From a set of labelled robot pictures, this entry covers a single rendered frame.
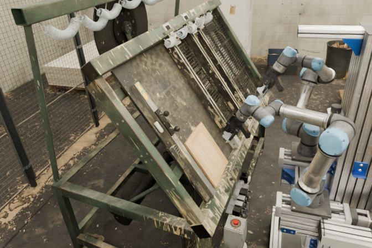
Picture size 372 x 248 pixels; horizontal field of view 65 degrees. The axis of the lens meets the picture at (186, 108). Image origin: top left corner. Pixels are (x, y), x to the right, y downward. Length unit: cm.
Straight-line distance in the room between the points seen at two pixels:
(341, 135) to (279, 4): 585
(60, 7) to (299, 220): 201
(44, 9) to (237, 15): 432
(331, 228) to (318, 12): 573
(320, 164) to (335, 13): 585
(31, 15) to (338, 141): 175
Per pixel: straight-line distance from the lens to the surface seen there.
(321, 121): 167
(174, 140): 199
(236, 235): 196
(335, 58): 636
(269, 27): 728
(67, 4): 217
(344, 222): 209
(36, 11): 200
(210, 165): 226
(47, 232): 352
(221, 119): 249
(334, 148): 152
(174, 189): 189
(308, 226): 212
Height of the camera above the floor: 244
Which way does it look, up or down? 29 degrees down
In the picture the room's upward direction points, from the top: 4 degrees counter-clockwise
